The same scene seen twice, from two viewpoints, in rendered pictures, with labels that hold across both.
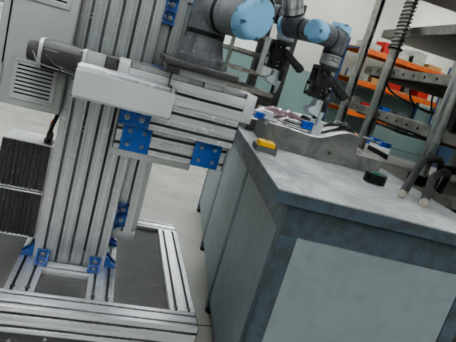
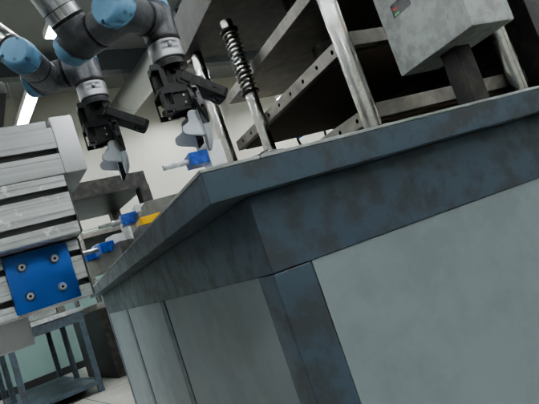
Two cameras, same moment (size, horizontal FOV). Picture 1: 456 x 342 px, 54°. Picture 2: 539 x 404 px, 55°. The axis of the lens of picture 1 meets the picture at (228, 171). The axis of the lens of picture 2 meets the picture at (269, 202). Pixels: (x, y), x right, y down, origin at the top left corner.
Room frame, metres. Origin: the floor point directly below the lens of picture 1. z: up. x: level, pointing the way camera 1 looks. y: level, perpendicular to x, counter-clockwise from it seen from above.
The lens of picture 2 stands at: (0.61, -0.05, 0.69)
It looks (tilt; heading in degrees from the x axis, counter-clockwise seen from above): 5 degrees up; 345
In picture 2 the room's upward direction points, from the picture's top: 19 degrees counter-clockwise
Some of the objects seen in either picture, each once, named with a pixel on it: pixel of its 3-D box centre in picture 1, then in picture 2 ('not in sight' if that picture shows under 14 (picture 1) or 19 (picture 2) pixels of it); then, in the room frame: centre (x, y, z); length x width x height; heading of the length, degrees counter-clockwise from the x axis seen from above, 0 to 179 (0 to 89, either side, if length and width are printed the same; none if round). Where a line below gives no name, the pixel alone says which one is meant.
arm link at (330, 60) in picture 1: (330, 61); (168, 54); (1.69, -0.24, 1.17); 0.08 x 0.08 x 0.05
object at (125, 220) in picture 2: (257, 114); (124, 220); (1.95, -0.05, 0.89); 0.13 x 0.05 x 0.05; 99
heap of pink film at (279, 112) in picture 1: (283, 114); not in sight; (2.27, -0.19, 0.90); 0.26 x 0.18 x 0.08; 117
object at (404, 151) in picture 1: (419, 153); not in sight; (2.61, -1.03, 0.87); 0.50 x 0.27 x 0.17; 100
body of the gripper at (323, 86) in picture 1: (321, 83); (176, 90); (1.69, -0.23, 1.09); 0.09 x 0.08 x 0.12; 100
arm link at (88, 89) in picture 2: (286, 36); (93, 94); (1.95, -0.07, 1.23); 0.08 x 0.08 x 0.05
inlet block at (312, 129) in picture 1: (303, 123); (192, 160); (1.69, -0.22, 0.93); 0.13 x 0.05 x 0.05; 100
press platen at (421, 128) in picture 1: (444, 134); (369, 142); (2.68, -1.15, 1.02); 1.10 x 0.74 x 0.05; 10
